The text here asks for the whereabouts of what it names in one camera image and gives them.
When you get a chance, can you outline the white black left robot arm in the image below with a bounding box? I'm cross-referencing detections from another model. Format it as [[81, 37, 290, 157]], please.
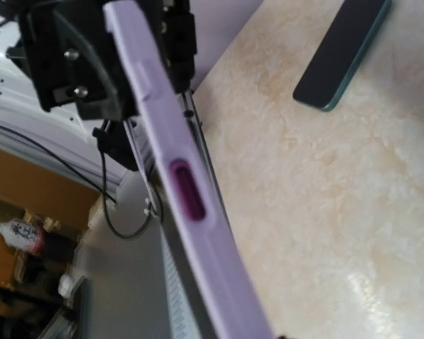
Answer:
[[0, 1, 137, 186]]

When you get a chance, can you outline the front aluminium rail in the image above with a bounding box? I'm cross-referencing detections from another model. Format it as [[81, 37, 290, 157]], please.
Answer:
[[125, 90, 234, 339]]

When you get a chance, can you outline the black phone green edge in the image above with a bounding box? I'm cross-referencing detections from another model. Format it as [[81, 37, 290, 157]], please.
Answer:
[[293, 0, 392, 112]]

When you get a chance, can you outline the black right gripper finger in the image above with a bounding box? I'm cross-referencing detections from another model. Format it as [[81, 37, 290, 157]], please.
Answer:
[[276, 334, 295, 339]]

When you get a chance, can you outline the plastic drink bottle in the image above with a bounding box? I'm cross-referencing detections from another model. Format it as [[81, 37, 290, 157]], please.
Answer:
[[0, 219, 45, 256]]

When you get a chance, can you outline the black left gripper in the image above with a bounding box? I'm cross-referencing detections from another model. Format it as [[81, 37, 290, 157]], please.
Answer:
[[19, 0, 197, 121]]

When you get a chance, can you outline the lavender phone case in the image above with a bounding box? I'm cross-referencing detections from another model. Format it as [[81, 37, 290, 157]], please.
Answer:
[[103, 1, 273, 338]]

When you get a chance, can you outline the black phone dark edge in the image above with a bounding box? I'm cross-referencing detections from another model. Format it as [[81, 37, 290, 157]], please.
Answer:
[[170, 159, 206, 222]]

